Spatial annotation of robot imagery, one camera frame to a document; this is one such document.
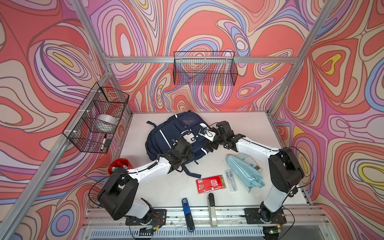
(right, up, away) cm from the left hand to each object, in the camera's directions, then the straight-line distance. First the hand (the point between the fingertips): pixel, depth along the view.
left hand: (193, 154), depth 87 cm
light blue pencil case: (+32, -12, -3) cm, 34 cm away
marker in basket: (-44, +8, -15) cm, 48 cm away
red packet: (+10, -16, -3) cm, 19 cm away
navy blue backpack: (-4, +17, +14) cm, 22 cm away
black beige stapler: (+9, -26, -14) cm, 31 cm away
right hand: (+9, +7, +4) cm, 12 cm away
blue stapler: (-3, -28, -14) cm, 32 cm away
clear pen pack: (+22, -16, -3) cm, 27 cm away
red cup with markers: (-40, -3, -7) cm, 41 cm away
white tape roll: (-43, +18, -17) cm, 49 cm away
